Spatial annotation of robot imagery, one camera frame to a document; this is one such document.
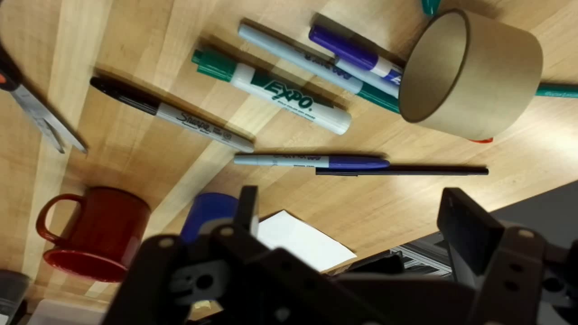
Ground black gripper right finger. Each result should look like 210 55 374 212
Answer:
435 186 508 286

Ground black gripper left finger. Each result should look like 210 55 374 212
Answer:
233 185 262 244

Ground brown tape roll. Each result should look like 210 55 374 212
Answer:
398 8 546 143

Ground blue plastic cup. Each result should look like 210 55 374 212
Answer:
179 192 244 246

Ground white paper sheet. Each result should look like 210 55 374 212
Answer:
255 210 360 275

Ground blue Sharpie pen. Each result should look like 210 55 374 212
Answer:
231 152 392 174

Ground black thin pen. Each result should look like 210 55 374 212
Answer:
314 165 491 179

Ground green Expo marker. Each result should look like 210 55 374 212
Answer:
192 47 354 138

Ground black Sharpie marker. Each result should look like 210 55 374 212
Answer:
89 75 257 154

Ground red mug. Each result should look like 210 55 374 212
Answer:
35 185 154 284

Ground white marker green cap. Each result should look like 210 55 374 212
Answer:
237 20 403 116

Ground blue marker with red end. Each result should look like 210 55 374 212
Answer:
307 24 495 147

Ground black scissors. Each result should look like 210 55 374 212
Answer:
0 44 90 156

